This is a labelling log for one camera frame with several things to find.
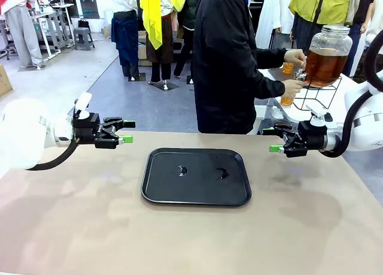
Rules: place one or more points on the person's right hand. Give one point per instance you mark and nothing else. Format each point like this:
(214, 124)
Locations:
(291, 87)

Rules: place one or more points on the mannequin in yellow-green jacket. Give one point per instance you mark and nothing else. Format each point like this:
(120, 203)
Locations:
(332, 2)

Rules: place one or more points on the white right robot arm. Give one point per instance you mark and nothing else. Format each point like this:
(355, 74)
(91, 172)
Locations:
(368, 128)

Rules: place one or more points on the figure in black clothes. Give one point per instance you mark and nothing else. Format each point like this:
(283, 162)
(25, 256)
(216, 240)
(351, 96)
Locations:
(363, 5)

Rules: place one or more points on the person's left hand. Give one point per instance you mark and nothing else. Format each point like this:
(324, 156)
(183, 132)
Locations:
(294, 57)

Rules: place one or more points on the dark green board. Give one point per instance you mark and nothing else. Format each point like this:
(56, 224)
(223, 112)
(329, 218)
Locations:
(89, 8)

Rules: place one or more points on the black plastic tray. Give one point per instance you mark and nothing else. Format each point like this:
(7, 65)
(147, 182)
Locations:
(194, 191)

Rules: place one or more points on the person's left forearm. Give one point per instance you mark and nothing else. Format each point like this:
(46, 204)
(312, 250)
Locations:
(272, 54)

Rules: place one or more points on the large cardboard box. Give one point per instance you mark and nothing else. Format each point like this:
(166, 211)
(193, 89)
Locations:
(3, 80)

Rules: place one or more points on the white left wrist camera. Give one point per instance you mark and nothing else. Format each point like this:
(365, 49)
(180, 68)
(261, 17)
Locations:
(83, 99)

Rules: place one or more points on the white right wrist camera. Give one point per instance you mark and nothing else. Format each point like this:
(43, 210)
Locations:
(317, 117)

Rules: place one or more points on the figure in white garment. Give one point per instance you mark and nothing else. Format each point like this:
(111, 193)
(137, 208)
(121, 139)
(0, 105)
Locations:
(377, 20)

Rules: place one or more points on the figure with grey trousers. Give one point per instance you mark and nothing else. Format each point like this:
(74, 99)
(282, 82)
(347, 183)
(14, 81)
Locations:
(22, 32)

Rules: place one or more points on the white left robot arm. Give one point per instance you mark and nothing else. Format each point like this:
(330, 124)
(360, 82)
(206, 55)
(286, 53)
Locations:
(24, 131)

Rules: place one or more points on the mannequin with navy trousers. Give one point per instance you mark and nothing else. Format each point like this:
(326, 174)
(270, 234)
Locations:
(125, 38)

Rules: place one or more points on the mannequin with yellow scarf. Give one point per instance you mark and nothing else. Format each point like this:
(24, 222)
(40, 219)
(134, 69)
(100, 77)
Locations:
(152, 17)

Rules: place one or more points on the person's right forearm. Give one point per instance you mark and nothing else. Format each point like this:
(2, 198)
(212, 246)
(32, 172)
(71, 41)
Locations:
(272, 87)

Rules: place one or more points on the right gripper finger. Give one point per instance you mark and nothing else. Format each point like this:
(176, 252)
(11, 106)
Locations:
(296, 149)
(285, 130)

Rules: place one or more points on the metal workbench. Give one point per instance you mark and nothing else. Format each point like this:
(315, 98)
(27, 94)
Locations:
(51, 29)

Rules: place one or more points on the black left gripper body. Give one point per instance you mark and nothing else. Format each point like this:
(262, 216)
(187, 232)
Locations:
(86, 128)

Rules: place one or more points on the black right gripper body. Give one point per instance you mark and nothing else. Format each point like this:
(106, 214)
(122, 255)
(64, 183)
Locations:
(315, 137)

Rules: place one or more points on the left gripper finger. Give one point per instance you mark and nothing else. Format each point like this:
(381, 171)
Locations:
(115, 123)
(107, 141)

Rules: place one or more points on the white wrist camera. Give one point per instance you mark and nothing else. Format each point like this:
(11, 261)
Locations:
(83, 99)
(317, 117)

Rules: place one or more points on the black bag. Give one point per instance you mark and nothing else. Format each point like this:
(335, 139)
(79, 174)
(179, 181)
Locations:
(83, 23)

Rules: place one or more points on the glass tea dispenser jar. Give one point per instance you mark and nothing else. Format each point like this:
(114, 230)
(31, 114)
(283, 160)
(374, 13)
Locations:
(326, 65)

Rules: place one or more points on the person in black jacket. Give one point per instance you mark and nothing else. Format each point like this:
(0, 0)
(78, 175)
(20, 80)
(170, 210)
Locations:
(224, 62)

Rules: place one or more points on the grey plastic stool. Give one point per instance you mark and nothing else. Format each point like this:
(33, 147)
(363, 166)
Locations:
(84, 32)

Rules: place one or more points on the mannequin in white coat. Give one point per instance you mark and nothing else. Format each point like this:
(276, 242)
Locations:
(269, 23)

